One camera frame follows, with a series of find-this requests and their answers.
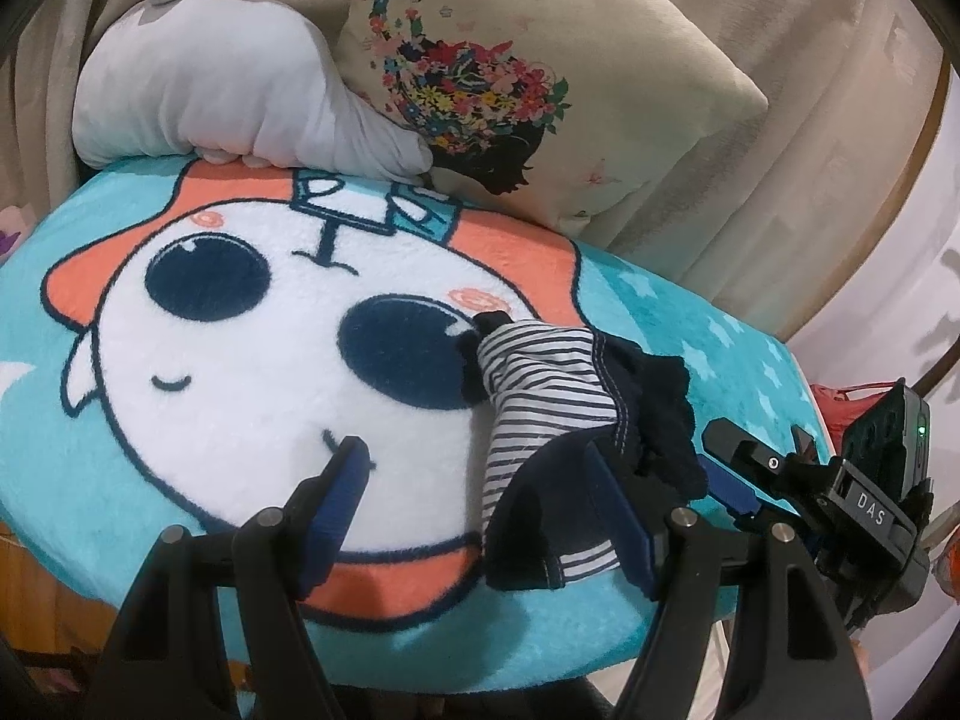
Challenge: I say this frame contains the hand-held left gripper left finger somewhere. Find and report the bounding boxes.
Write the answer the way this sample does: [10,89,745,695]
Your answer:
[82,435,373,720]

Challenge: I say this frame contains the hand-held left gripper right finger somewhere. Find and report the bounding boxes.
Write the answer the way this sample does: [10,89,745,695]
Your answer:
[585,439,865,720]

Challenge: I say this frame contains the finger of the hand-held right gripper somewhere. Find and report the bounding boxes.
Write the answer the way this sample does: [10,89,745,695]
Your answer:
[789,424,826,467]
[697,420,826,535]

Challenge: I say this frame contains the striped navy pants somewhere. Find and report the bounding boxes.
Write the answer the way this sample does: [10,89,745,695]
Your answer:
[454,310,710,592]

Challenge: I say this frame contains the red bag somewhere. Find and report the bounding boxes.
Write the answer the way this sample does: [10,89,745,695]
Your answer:
[808,379,901,460]

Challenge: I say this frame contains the teal star printed blanket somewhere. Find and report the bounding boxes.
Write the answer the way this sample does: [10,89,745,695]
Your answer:
[0,157,837,720]

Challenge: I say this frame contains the wooden furniture panel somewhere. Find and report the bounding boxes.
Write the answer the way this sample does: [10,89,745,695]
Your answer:
[0,531,102,662]

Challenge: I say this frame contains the grey plush toy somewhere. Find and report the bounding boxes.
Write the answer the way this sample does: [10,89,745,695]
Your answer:
[72,0,436,183]

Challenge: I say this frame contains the beige floral pillow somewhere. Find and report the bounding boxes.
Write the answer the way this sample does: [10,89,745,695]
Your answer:
[330,0,770,238]

